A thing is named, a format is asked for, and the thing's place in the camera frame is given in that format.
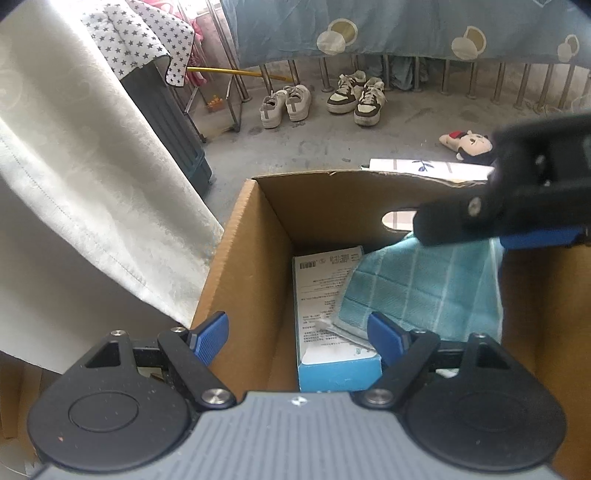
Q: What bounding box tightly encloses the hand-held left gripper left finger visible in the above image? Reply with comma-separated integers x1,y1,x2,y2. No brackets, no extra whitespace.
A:
85,311,234,411

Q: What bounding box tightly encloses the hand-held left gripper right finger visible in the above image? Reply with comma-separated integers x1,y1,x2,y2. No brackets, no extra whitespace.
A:
360,311,511,409

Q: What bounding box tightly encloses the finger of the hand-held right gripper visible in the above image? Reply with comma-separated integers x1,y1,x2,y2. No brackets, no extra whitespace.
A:
413,108,591,251

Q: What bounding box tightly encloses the teal checked towel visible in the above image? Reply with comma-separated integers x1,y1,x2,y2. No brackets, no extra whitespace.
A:
339,231,504,342

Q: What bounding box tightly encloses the brown cardboard box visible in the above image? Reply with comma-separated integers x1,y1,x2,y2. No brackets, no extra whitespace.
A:
189,170,591,416

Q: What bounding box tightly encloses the mouse plush toy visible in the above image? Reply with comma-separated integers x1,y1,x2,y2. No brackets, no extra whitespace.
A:
438,130,497,162

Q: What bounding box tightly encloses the blue and white carton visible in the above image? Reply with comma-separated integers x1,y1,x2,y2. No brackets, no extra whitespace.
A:
292,247,384,393

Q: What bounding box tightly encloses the brown and white sneaker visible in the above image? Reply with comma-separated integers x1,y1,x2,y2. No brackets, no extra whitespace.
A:
327,73,368,114
354,78,386,126

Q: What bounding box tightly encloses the teal hanging cloth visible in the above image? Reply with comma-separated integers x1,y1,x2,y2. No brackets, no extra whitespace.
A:
385,55,419,90

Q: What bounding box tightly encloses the brown cardboard carton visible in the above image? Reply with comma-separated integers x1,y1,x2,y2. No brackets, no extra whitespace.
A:
0,353,61,439

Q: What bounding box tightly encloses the blue quilt with circles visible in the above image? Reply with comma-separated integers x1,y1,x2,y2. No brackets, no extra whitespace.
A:
221,0,591,70

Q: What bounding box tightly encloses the dark ribbed container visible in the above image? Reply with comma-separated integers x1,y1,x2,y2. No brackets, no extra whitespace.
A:
121,62,213,190

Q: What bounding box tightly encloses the metal drying rack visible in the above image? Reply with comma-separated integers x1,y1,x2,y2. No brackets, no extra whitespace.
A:
182,0,252,134

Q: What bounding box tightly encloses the yellow pole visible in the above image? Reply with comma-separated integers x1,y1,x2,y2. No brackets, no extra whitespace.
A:
187,66,294,83

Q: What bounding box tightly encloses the pink hanging clothing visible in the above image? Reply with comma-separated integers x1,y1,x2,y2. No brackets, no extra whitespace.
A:
187,16,206,86

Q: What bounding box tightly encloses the star printed cloth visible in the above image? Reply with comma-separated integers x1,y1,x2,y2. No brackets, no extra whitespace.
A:
81,0,197,88

